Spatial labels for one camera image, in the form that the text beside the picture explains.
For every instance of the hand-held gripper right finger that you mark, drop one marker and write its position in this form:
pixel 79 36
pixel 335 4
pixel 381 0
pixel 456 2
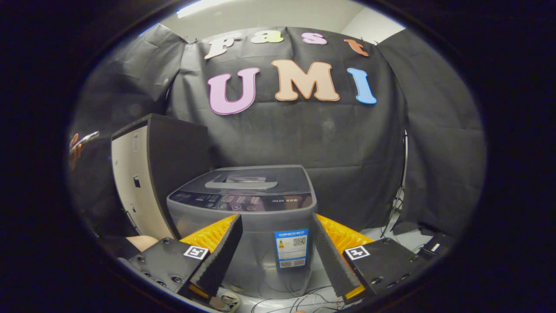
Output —
pixel 334 261

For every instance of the beige and dark cabinet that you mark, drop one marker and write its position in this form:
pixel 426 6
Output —
pixel 130 191

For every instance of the black box with white label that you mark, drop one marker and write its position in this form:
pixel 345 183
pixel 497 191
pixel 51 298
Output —
pixel 441 241

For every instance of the dark washing machine lid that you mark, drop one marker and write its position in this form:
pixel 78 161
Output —
pixel 282 180

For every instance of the person's shoe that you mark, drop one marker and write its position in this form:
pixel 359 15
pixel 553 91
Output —
pixel 228 301

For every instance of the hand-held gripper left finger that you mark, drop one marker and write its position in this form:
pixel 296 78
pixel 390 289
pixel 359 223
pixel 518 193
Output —
pixel 221 261

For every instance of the grey washing machine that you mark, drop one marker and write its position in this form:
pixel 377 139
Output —
pixel 260 243

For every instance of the black backdrop cloth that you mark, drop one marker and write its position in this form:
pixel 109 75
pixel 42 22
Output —
pixel 347 143

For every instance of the black tripod stand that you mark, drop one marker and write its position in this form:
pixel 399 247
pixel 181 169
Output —
pixel 405 152

